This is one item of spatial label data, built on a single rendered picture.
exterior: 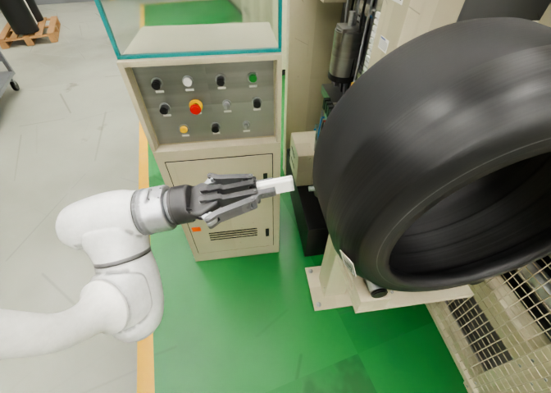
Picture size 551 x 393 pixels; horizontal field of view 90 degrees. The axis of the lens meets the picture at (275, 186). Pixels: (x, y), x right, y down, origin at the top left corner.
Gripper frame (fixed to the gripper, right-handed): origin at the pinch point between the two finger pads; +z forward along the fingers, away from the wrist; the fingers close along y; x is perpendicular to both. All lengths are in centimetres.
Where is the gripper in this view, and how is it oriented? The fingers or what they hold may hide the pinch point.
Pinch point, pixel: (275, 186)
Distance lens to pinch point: 53.4
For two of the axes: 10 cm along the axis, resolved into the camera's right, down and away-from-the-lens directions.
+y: -1.3, -7.1, 6.9
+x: 1.4, 6.8, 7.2
